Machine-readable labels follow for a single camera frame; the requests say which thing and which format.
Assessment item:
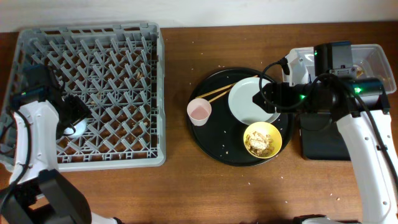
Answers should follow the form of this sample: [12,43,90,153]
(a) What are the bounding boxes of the light blue cup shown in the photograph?
[63,118,88,139]

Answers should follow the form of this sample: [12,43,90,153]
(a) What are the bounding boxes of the black rectangular waste bin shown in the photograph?
[299,113,350,161]

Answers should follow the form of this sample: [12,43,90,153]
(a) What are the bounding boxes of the round black tray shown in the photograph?
[186,67,295,167]

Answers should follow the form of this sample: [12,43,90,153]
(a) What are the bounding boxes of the peanut shell food scraps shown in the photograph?
[244,131,274,157]

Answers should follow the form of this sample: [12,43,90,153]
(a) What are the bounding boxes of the yellow bowl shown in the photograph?
[243,122,282,159]

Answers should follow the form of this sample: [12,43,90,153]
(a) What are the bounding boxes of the clear plastic waste bin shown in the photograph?
[282,44,397,94]

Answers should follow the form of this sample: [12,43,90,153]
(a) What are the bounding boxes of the white round plate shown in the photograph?
[228,77,280,125]

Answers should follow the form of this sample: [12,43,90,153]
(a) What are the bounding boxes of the brown snack wrapper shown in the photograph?
[354,65,365,78]

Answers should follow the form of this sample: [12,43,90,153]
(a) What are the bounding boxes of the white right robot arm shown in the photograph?
[252,73,397,223]

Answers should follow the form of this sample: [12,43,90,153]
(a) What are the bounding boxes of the pink plastic cup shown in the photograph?
[187,98,212,126]

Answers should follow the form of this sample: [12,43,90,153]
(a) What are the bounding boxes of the wooden chopstick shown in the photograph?
[209,89,231,103]
[195,75,259,100]

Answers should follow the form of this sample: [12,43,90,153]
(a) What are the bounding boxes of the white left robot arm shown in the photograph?
[1,89,121,223]

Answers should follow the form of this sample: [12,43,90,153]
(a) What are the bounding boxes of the grey dishwasher rack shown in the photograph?
[5,22,166,172]

